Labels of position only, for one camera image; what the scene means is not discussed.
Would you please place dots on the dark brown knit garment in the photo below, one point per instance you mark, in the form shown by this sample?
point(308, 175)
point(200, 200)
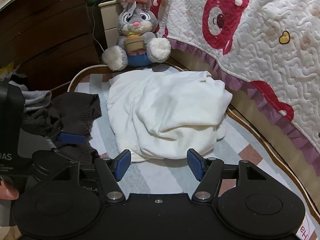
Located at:
point(75, 115)

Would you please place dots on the grey rabbit plush toy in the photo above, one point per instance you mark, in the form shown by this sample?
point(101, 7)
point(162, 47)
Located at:
point(136, 17)

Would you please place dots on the cream white sweater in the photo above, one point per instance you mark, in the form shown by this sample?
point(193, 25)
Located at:
point(170, 110)

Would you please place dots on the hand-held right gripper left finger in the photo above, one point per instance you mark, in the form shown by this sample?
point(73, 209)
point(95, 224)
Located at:
point(123, 163)

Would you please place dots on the white quilt with red bears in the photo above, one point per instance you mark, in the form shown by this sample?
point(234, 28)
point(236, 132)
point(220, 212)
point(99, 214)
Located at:
point(262, 42)

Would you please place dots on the brown wooden cabinet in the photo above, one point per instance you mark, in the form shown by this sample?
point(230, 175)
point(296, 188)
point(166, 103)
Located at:
point(50, 30)

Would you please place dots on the yellow crumpled bag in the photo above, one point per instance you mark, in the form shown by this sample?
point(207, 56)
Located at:
point(7, 71)

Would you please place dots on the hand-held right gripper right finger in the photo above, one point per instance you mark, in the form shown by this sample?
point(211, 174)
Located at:
point(195, 165)

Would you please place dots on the grey garment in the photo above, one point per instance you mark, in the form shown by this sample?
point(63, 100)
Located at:
point(35, 97)

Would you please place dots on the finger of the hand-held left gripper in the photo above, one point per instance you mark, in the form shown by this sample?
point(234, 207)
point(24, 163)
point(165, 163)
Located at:
point(71, 138)

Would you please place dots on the person's left hand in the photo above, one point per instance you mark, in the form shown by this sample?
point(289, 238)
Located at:
point(10, 193)

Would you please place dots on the checked floor mat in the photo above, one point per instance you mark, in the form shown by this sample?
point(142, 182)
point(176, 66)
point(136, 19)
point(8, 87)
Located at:
point(160, 177)

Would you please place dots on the white drawer unit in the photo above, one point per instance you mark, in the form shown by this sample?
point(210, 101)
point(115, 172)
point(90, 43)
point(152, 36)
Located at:
point(110, 17)

